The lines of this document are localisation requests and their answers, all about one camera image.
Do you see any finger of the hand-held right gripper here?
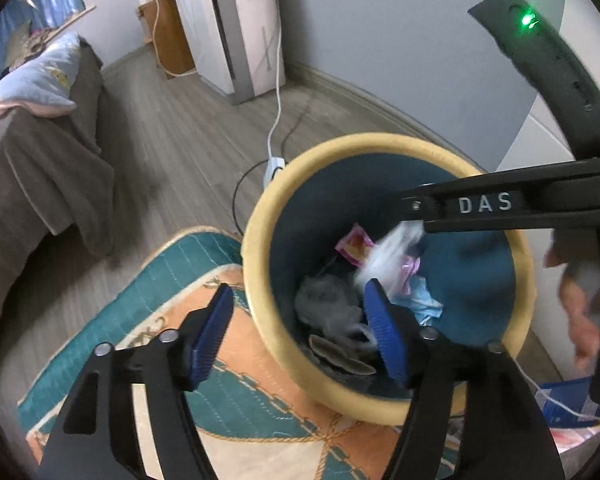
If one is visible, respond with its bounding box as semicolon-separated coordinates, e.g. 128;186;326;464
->
402;157;600;202
399;191;453;234

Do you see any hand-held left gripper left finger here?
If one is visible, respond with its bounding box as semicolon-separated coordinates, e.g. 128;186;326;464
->
36;283;236;480

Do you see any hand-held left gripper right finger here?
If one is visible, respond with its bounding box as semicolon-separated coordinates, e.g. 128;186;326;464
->
361;277;567;480

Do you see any blue face mask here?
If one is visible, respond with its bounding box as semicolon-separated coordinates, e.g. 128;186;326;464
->
407;275;443;328

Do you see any clear plastic bag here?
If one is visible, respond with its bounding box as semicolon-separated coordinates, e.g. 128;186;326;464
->
355;221;426;293

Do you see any black plastic courier bag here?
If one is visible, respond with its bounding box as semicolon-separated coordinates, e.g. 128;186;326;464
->
295;274;366;341

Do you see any pink candy wrapper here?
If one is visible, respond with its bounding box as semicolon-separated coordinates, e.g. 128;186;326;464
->
335;225;421;293

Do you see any yellow rimmed teal bin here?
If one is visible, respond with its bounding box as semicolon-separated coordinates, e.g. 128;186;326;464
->
241;132;537;423

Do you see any person's right hand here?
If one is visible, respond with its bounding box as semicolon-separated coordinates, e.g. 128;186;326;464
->
544;233;600;372

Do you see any teal orange patterned mat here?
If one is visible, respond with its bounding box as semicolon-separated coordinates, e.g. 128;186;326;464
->
17;227;461;480

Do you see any white power strip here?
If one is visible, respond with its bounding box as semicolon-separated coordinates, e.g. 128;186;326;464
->
262;157;287;187

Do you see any blue paper bag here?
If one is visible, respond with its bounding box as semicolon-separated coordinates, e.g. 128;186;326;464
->
535;377;600;431

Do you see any bed with blue quilt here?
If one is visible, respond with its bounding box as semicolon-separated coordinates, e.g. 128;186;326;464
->
0;45;116;386

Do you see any white air purifier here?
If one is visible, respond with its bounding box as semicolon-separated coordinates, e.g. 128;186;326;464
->
170;0;287;106

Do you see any wooden cabinet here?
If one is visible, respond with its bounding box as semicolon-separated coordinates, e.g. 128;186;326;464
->
139;0;197;78

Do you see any blue printed quilt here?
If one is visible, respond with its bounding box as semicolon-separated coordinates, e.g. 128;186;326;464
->
0;32;81;121

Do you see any wooden windowsill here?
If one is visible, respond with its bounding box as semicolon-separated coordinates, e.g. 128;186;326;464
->
27;4;97;43

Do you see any brown cushion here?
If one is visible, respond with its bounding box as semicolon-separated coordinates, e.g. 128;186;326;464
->
5;19;33;56

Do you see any black cable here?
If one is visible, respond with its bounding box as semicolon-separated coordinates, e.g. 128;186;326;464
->
231;94;315;237

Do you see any white cable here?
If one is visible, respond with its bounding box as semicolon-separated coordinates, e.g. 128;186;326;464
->
150;0;197;81
266;0;287;161

